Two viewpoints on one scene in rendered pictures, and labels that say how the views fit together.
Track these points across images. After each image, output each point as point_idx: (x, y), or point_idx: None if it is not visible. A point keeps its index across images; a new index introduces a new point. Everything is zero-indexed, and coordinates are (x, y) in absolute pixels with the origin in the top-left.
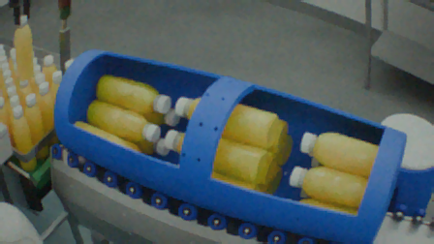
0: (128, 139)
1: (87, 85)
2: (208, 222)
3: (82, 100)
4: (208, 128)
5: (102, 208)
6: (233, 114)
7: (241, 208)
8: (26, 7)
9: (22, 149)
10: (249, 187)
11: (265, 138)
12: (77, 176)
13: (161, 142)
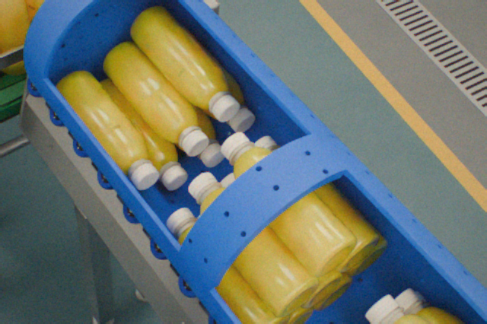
0: (157, 134)
1: (119, 10)
2: (209, 316)
3: (105, 30)
4: (234, 227)
5: (85, 201)
6: (288, 210)
7: None
8: None
9: None
10: (268, 322)
11: (316, 271)
12: (61, 139)
13: (210, 150)
